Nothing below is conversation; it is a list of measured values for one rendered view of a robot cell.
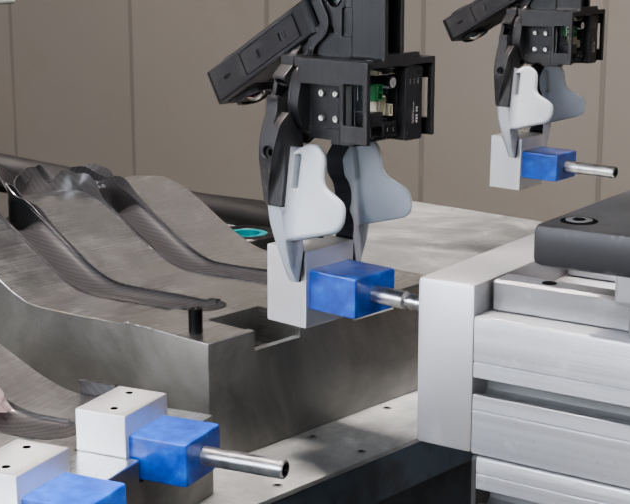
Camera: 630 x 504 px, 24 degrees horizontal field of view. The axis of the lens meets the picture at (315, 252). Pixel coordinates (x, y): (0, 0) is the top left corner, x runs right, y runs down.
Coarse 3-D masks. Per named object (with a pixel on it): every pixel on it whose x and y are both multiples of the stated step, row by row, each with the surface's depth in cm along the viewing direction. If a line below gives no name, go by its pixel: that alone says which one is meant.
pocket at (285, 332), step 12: (240, 312) 108; (252, 312) 109; (264, 312) 109; (228, 324) 107; (240, 324) 108; (252, 324) 109; (264, 324) 109; (276, 324) 108; (288, 324) 108; (264, 336) 110; (276, 336) 109; (288, 336) 108
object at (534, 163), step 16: (496, 144) 151; (528, 144) 150; (496, 160) 151; (512, 160) 150; (528, 160) 149; (544, 160) 148; (560, 160) 148; (496, 176) 152; (512, 176) 150; (528, 176) 150; (544, 176) 149; (560, 176) 148; (608, 176) 146
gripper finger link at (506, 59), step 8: (512, 32) 147; (504, 40) 146; (504, 48) 146; (512, 48) 146; (496, 56) 146; (504, 56) 146; (512, 56) 146; (496, 64) 146; (504, 64) 146; (512, 64) 146; (496, 72) 146; (504, 72) 146; (512, 72) 146; (496, 80) 147; (504, 80) 146; (512, 80) 147; (496, 88) 147; (504, 88) 147; (496, 96) 147; (504, 96) 147; (496, 104) 148; (504, 104) 147
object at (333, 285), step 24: (312, 240) 101; (336, 240) 101; (312, 264) 98; (336, 264) 99; (360, 264) 99; (288, 288) 99; (312, 288) 98; (336, 288) 96; (360, 288) 96; (384, 288) 96; (288, 312) 99; (312, 312) 99; (336, 312) 97; (360, 312) 96
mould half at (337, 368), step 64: (64, 192) 131; (0, 256) 118; (128, 256) 124; (256, 256) 129; (0, 320) 116; (64, 320) 110; (128, 320) 107; (384, 320) 114; (64, 384) 112; (128, 384) 106; (192, 384) 101; (256, 384) 104; (320, 384) 109; (384, 384) 115; (256, 448) 105
